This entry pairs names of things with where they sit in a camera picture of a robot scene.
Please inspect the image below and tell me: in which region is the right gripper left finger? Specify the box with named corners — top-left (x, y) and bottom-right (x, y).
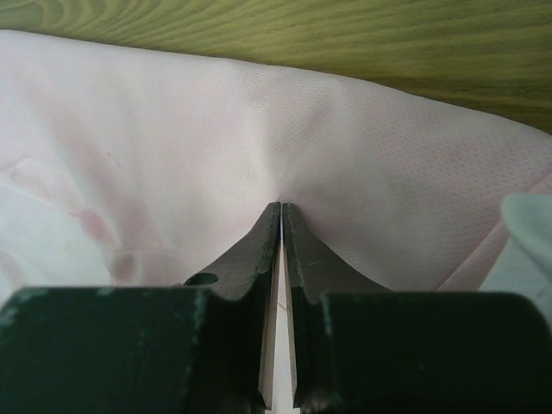
top-left (1, 203), bottom-right (281, 413)

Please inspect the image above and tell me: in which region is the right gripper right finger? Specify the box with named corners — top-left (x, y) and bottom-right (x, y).
top-left (281, 204), bottom-right (551, 413)

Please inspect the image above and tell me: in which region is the pink t shirt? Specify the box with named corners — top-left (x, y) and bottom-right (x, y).
top-left (0, 28), bottom-right (552, 414)

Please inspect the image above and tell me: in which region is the white t shirt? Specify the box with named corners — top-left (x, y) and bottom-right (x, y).
top-left (480, 193), bottom-right (551, 320)

